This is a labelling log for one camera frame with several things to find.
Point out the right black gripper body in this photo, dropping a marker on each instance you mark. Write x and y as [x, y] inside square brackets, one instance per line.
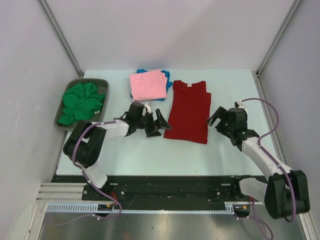
[224, 127]

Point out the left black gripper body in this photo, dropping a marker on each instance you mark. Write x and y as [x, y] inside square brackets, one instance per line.
[147, 122]

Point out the red t shirt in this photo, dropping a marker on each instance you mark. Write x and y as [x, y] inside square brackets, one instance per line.
[189, 112]

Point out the grey plastic tray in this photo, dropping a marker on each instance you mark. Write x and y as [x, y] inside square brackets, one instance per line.
[103, 88]

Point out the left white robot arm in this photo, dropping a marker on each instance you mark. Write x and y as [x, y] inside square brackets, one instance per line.
[85, 143]

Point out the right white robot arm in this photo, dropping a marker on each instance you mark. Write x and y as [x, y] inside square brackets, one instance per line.
[286, 193]

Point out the pink folded t shirt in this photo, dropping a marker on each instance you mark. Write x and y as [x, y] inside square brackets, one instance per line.
[147, 85]

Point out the green t shirt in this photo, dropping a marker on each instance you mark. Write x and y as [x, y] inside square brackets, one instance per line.
[81, 102]

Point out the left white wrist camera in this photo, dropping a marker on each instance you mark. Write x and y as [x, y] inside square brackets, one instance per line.
[146, 109]

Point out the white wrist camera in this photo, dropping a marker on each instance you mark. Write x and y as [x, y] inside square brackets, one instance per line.
[146, 109]
[240, 104]

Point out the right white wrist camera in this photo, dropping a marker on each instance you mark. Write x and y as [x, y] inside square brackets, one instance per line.
[240, 104]

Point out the right aluminium side rail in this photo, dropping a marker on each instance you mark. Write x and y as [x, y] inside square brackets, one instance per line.
[270, 118]

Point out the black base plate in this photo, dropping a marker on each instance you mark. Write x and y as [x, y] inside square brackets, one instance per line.
[169, 194]

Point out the right aluminium frame post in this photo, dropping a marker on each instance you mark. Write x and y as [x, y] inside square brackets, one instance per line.
[279, 35]

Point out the aluminium frame post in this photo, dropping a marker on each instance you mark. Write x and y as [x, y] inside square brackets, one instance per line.
[279, 35]
[57, 30]

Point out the left aluminium frame post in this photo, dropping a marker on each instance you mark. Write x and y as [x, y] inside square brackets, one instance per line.
[57, 30]

